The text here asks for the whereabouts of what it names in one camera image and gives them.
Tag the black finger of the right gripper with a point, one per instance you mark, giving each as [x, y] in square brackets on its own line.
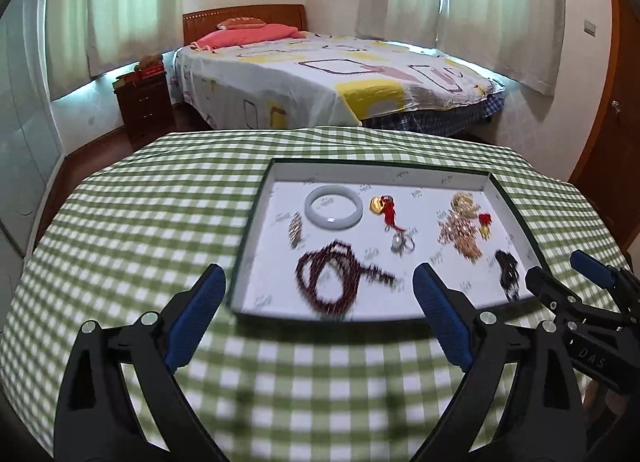
[552, 294]

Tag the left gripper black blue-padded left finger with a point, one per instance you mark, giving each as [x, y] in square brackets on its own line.
[119, 399]

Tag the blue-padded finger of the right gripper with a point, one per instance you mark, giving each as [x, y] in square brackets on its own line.
[598, 273]

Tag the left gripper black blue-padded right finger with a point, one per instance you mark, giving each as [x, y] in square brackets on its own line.
[518, 399]

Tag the small gold red tassel charm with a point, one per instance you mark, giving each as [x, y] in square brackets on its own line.
[485, 221]

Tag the gold coin red knot charm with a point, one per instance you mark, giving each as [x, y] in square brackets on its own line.
[385, 206]

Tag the white jade bangle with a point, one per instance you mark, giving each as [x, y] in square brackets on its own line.
[333, 207]

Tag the silver crystal hair clip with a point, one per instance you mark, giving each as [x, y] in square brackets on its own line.
[295, 230]

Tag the green jewelry tray white lining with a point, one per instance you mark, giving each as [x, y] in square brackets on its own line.
[437, 207]

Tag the person's right hand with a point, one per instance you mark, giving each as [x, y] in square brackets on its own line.
[598, 400]

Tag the brown wooden door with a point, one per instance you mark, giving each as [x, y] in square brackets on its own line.
[607, 172]

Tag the green white checkered tablecloth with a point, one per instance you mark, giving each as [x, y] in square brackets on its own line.
[139, 231]

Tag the right white curtain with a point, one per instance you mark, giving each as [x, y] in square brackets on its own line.
[519, 39]

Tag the white curtain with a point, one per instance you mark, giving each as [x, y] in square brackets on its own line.
[87, 38]
[519, 39]

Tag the dark wooden nightstand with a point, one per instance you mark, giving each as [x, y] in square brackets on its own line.
[145, 107]

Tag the bed with patterned sheet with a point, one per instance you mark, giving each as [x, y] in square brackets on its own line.
[320, 80]

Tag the red box on nightstand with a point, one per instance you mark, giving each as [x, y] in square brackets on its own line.
[149, 70]

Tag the pink pillow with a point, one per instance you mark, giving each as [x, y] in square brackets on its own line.
[227, 38]

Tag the wooden headboard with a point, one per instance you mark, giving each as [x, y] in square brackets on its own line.
[200, 23]

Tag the left white curtain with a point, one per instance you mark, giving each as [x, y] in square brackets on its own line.
[87, 38]

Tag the orange patterned pillow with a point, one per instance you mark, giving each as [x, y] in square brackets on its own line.
[242, 22]

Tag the wall light switch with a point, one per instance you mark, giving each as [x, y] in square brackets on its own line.
[590, 28]

